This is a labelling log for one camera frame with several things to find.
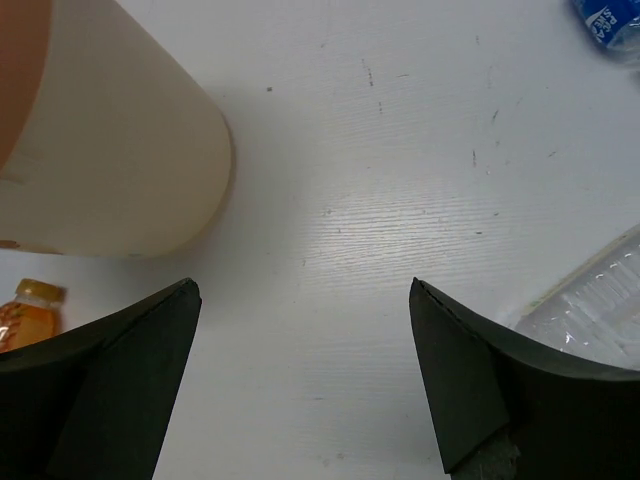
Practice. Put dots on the cream bin with orange rim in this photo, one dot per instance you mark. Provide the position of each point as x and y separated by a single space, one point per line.
108 146

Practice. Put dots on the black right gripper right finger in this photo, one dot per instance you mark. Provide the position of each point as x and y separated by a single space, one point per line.
504 406

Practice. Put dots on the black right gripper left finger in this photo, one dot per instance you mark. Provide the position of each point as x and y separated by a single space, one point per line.
95 402

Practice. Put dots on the orange juice plastic bottle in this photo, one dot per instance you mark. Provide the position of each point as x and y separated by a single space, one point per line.
32 316

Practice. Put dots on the blue label water bottle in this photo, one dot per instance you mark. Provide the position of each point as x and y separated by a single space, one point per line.
613 25

